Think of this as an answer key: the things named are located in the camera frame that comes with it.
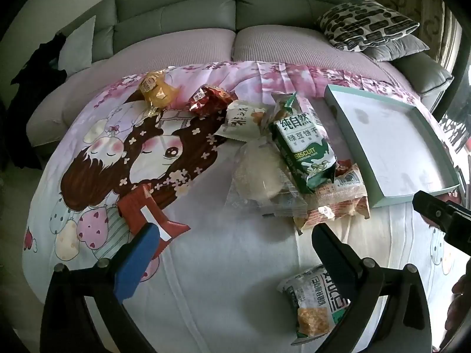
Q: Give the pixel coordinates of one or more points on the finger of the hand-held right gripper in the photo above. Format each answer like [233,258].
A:
[445,217]

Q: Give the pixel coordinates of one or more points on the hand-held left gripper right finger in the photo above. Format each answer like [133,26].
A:
[338,253]

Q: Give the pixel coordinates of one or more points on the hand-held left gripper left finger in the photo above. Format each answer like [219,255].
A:
[136,261]

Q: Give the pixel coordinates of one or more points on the beige and orange cracker packet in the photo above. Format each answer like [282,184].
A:
[331,206]

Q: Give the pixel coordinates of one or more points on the white and green snack packet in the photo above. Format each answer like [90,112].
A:
[312,301]

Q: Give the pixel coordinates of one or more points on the red-brown snack packet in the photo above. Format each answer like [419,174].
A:
[136,206]

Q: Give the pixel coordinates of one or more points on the pale green shallow tray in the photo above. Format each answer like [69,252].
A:
[397,143]

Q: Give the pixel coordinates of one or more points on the clear bag with round cake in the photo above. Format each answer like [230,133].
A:
[257,172]

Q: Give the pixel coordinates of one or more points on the green biscuit packet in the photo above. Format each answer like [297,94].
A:
[298,143]

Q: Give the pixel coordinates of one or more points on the person's right hand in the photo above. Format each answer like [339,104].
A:
[461,301]

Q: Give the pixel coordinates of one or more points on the black iron window railing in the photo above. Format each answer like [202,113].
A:
[454,132]

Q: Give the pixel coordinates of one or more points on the cartoon printed pink blanket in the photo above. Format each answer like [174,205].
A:
[220,235]

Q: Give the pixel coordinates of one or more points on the yellow snack packet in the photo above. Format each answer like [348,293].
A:
[158,92]

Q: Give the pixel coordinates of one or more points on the grey pillow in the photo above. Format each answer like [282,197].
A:
[401,47]

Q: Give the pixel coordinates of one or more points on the shiny red snack packet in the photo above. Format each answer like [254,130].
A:
[209,99]

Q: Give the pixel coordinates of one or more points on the black and white patterned pillow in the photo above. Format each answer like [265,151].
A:
[364,22]

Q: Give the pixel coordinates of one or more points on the dark cloth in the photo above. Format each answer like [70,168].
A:
[36,73]

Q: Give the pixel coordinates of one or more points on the patterned beige curtain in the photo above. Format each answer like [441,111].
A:
[423,3]

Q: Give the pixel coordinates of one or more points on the pale grey cushion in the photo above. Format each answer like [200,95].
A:
[77,47]

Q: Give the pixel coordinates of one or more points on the grey-green leather sofa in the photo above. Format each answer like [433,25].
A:
[176,11]

